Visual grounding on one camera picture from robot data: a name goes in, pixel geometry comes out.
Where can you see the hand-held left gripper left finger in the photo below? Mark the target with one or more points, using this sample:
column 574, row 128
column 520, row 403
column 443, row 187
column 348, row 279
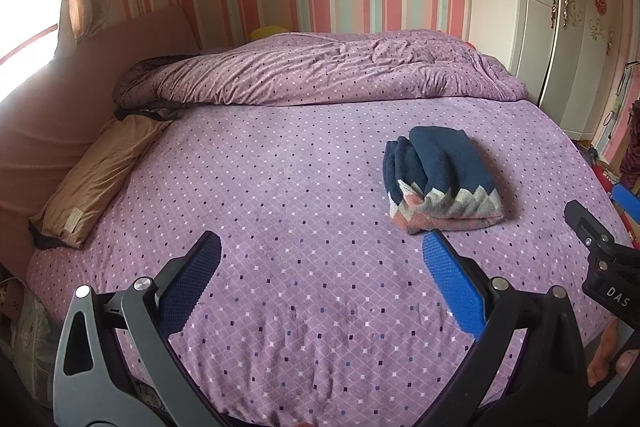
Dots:
column 192, row 279

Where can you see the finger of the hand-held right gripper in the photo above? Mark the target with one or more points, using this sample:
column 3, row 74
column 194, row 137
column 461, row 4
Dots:
column 585, row 224
column 627, row 202

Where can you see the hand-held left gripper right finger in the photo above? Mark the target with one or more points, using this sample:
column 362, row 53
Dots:
column 450, row 282

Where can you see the navy zigzag-pattern knit sweater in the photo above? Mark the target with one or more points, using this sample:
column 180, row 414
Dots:
column 440, row 177

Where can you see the person's right hand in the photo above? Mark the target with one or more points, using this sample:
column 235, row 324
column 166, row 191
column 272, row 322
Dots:
column 605, row 352

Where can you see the red clutter beside bed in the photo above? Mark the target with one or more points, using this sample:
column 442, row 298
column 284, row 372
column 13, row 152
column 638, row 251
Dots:
column 620, row 167

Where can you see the tan pillow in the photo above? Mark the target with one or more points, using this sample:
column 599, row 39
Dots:
column 95, row 177

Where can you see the pale cloth clutter beside bed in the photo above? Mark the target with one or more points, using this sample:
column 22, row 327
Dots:
column 25, row 322

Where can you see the white wardrobe with flower decals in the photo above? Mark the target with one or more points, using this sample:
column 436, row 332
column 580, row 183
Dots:
column 555, row 17

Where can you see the pink padded headboard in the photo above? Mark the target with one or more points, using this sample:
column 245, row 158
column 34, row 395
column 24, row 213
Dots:
column 45, row 117

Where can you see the purple dotted duvet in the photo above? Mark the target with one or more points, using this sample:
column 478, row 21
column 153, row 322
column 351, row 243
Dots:
column 325, row 67

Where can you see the yellow object behind duvet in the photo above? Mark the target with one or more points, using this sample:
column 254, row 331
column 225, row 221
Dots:
column 269, row 32

